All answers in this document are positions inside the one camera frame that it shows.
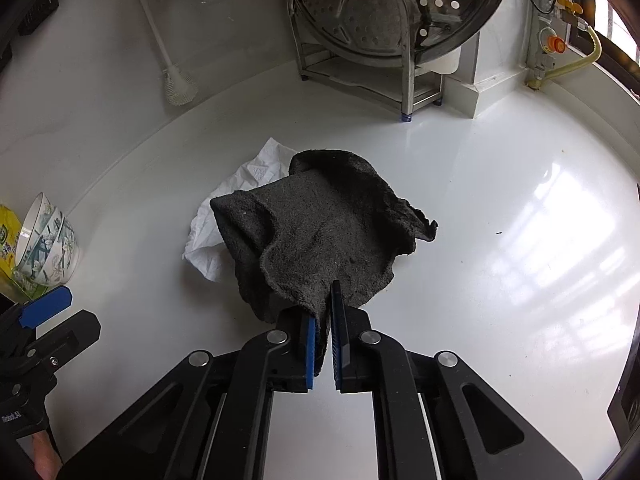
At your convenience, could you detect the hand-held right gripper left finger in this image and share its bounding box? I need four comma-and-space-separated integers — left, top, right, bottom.
60, 310, 317, 480

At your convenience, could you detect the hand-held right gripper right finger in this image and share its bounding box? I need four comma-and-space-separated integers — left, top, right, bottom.
330, 281, 583, 480

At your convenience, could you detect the gas regulator with orange cap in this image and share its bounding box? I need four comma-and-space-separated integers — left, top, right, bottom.
526, 15, 569, 92

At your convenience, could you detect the person's left hand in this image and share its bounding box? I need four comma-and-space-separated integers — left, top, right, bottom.
30, 432, 63, 480

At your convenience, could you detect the crumpled white paper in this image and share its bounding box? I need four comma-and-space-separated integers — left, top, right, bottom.
182, 136, 297, 283

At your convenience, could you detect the yellow gas hose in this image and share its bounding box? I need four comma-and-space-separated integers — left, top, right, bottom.
542, 27, 602, 82

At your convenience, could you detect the window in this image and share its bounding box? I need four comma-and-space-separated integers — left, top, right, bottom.
606, 0, 640, 61

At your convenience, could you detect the white dish brush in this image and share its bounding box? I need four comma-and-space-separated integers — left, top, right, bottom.
125, 0, 198, 107

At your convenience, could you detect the yellow seasoning bag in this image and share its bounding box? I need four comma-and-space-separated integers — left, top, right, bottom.
0, 204, 51, 302

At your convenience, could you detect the dark grey cloth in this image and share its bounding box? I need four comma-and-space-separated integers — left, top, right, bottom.
210, 148, 439, 324

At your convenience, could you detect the small perforated steamer plate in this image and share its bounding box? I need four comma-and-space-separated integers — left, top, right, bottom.
295, 0, 423, 57

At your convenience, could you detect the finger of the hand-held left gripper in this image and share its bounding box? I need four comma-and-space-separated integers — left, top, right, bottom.
22, 310, 102, 367
19, 286, 74, 329

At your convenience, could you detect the metal dish rack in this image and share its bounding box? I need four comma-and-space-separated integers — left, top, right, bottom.
287, 0, 445, 123

